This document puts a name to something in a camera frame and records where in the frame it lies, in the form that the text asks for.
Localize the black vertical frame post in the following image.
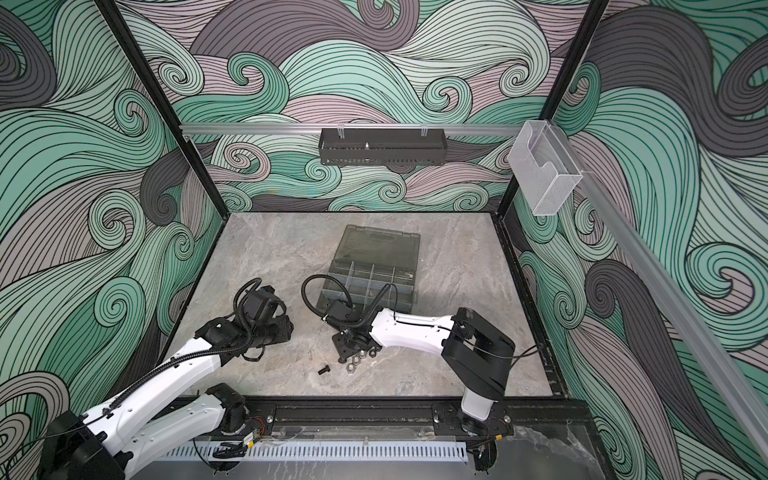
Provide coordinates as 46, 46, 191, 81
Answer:
94, 0, 230, 221
497, 1, 609, 218

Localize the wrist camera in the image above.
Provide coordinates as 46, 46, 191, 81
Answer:
322, 300, 360, 329
242, 285, 287, 325

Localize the white slotted cable duct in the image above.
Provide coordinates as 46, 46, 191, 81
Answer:
161, 440, 469, 463

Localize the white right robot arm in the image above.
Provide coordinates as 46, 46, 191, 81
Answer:
321, 302, 515, 423

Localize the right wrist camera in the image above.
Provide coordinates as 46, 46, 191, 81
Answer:
322, 300, 360, 329

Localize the pile of bolts and nuts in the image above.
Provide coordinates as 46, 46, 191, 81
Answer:
345, 348, 379, 374

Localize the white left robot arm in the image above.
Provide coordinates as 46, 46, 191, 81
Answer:
37, 315, 293, 479

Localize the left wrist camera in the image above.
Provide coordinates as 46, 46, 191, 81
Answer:
242, 285, 287, 325

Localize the aluminium rail wall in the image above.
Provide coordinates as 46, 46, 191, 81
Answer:
551, 124, 767, 460
179, 122, 522, 137

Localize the grey transparent organizer box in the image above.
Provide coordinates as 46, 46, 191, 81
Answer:
316, 225, 421, 313

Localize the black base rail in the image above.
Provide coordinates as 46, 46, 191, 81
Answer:
245, 396, 592, 435

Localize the aluminium rail back wall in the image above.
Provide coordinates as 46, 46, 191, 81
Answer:
179, 122, 522, 137

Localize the aluminium rail right wall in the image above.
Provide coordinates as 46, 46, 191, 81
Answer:
551, 124, 767, 460

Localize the clear plastic wall holder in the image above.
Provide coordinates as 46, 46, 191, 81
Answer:
507, 120, 583, 217

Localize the black vertical frame post right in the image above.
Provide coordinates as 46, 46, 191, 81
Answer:
497, 1, 609, 218

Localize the black vertical frame post left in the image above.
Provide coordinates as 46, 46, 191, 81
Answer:
94, 0, 230, 221

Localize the black wall tray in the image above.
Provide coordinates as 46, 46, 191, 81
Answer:
318, 127, 448, 167

